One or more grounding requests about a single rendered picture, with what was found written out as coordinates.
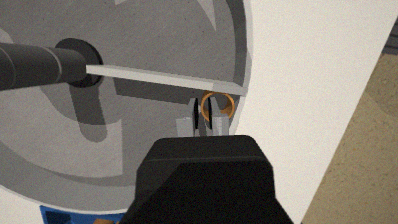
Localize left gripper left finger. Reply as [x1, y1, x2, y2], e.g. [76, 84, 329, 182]
[177, 97, 202, 138]

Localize dark floor grate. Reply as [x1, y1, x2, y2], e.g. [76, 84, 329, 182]
[386, 24, 398, 58]

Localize grey turntable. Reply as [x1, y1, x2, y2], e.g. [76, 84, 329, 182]
[0, 0, 253, 210]

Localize blue crate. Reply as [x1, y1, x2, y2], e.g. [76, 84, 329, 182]
[40, 203, 129, 224]

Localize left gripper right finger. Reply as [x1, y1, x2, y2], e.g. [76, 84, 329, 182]
[207, 96, 231, 137]

